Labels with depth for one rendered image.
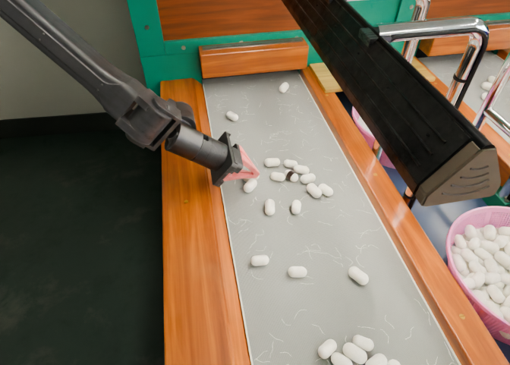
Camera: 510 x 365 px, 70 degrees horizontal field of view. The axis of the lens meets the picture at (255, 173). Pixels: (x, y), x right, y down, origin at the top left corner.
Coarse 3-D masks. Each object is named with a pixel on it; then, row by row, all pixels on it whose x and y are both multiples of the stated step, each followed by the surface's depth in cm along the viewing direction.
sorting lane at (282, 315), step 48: (240, 96) 103; (288, 96) 103; (240, 144) 88; (288, 144) 88; (336, 144) 88; (240, 192) 77; (288, 192) 77; (336, 192) 77; (240, 240) 68; (288, 240) 68; (336, 240) 68; (384, 240) 68; (240, 288) 61; (288, 288) 61; (336, 288) 61; (384, 288) 61; (288, 336) 56; (336, 336) 56; (384, 336) 56; (432, 336) 56
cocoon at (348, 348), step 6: (348, 342) 54; (348, 348) 53; (354, 348) 53; (360, 348) 53; (348, 354) 52; (354, 354) 52; (360, 354) 52; (366, 354) 52; (354, 360) 52; (360, 360) 52; (366, 360) 52
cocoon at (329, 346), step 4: (328, 340) 54; (332, 340) 54; (324, 344) 53; (328, 344) 53; (332, 344) 53; (320, 348) 53; (324, 348) 53; (328, 348) 53; (332, 348) 53; (320, 352) 53; (324, 352) 52; (328, 352) 53; (332, 352) 53; (320, 356) 53; (324, 356) 52; (328, 356) 53
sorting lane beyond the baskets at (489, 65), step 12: (444, 60) 119; (456, 60) 119; (492, 60) 119; (504, 60) 118; (444, 72) 113; (480, 72) 113; (492, 72) 113; (480, 84) 108; (468, 96) 103; (480, 96) 103; (504, 96) 103; (504, 108) 99
